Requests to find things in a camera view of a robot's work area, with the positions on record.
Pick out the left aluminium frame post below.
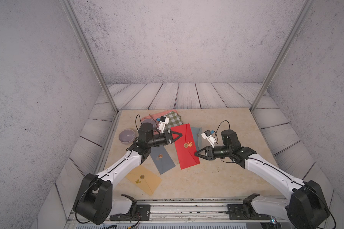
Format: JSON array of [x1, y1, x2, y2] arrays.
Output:
[[60, 0, 118, 113]]

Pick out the right aluminium frame post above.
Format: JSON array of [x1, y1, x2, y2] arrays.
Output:
[[250, 0, 315, 113]]

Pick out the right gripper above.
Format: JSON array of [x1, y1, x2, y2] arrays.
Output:
[[194, 145, 232, 161]]

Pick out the aluminium front rail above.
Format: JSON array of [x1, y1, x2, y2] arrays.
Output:
[[65, 199, 295, 229]]

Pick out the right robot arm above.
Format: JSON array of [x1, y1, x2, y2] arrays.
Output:
[[195, 129, 332, 229]]

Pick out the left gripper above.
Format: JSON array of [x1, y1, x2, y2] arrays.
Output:
[[146, 131, 182, 149]]

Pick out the lilac bowl on table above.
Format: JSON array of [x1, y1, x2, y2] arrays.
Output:
[[118, 129, 136, 145]]

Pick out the light blue envelope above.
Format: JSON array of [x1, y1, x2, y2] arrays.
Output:
[[191, 127, 202, 151]]

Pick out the aluminium frame post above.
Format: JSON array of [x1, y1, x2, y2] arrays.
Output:
[[60, 0, 118, 113], [250, 0, 315, 113]]

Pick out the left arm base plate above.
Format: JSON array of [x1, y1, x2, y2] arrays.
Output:
[[110, 194, 151, 221]]

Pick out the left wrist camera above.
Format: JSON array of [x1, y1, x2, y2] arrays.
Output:
[[157, 116, 170, 134]]

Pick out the green checkered cloth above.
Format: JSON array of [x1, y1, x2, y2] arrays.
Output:
[[164, 111, 183, 129]]

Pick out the pink tray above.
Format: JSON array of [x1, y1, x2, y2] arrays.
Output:
[[141, 109, 178, 121]]

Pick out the red envelope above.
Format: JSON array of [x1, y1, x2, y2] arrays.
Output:
[[171, 124, 200, 169]]

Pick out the lilac bowl on tray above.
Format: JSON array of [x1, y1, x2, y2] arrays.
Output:
[[141, 119, 156, 127]]

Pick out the grey envelope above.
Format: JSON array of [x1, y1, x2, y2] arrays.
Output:
[[150, 146, 175, 175]]

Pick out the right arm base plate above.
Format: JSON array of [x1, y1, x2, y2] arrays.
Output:
[[226, 193, 271, 220]]

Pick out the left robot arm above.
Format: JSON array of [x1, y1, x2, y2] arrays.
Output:
[[73, 123, 183, 225]]

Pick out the yellow envelope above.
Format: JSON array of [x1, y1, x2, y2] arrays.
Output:
[[126, 165, 162, 196]]

